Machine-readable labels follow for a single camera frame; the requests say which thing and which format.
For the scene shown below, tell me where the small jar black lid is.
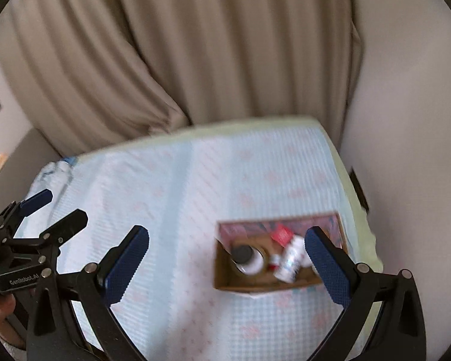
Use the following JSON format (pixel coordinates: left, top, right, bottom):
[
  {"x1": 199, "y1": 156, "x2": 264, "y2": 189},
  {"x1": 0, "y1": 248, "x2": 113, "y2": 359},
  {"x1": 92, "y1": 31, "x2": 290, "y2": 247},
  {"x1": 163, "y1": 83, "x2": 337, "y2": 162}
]
[{"x1": 230, "y1": 245, "x2": 266, "y2": 276}]

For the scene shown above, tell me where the white supplement bottle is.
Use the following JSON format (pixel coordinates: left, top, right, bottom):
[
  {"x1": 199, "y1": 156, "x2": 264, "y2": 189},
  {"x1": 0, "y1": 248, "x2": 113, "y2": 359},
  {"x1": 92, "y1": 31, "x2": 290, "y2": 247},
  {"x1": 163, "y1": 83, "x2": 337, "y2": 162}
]
[{"x1": 274, "y1": 235, "x2": 311, "y2": 283}]

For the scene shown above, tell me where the beige curtain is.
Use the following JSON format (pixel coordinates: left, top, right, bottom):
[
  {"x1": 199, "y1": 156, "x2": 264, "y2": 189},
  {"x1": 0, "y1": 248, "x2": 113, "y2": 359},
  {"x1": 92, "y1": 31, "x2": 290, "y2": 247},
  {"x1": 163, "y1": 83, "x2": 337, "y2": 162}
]
[{"x1": 0, "y1": 0, "x2": 364, "y2": 159}]

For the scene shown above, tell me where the crumpled white blue cloth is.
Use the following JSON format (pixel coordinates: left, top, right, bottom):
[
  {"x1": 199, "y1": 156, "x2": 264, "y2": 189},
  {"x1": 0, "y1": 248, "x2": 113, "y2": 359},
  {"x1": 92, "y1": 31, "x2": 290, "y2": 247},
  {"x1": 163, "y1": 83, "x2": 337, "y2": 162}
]
[{"x1": 39, "y1": 158, "x2": 78, "y2": 183}]

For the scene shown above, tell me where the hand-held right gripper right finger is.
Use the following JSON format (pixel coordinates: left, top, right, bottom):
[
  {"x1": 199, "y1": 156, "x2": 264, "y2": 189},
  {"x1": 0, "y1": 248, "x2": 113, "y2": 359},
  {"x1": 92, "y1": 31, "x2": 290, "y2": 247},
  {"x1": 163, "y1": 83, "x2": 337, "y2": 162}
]
[{"x1": 304, "y1": 226, "x2": 427, "y2": 361}]

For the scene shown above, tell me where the red carton box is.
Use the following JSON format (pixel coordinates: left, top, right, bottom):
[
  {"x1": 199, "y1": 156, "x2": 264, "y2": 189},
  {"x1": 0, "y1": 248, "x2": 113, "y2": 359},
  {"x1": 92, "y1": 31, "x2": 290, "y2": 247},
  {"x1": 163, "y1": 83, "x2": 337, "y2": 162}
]
[{"x1": 271, "y1": 224, "x2": 294, "y2": 248}]

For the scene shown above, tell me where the person's left hand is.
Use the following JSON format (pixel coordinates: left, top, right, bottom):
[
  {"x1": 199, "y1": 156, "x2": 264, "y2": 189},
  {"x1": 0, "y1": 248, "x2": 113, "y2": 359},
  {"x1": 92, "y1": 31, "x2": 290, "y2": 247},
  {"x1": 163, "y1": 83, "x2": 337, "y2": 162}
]
[{"x1": 0, "y1": 294, "x2": 18, "y2": 343}]

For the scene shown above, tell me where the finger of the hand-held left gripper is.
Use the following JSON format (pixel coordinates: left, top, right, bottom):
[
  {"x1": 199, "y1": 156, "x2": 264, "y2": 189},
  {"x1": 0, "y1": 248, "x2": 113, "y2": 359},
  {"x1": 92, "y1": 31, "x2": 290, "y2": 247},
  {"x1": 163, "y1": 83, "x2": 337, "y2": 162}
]
[
  {"x1": 38, "y1": 209, "x2": 89, "y2": 253},
  {"x1": 0, "y1": 189, "x2": 54, "y2": 230}
]

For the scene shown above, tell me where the grey headboard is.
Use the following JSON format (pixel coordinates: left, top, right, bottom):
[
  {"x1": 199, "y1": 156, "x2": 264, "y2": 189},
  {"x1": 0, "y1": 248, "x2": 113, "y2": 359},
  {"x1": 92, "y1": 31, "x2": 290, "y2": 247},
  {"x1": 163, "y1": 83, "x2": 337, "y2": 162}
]
[{"x1": 0, "y1": 128, "x2": 65, "y2": 205}]

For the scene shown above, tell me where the cardboard box pink lining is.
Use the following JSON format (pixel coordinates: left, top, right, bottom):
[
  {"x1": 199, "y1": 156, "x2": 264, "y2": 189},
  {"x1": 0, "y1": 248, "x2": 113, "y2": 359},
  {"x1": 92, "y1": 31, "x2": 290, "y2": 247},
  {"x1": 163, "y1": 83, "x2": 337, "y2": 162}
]
[{"x1": 214, "y1": 212, "x2": 350, "y2": 295}]

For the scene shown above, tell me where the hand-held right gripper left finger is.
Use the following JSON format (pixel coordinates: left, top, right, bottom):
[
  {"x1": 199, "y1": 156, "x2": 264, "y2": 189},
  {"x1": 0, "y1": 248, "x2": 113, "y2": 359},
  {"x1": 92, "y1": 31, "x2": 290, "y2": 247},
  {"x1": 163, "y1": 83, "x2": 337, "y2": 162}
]
[{"x1": 26, "y1": 225, "x2": 150, "y2": 361}]

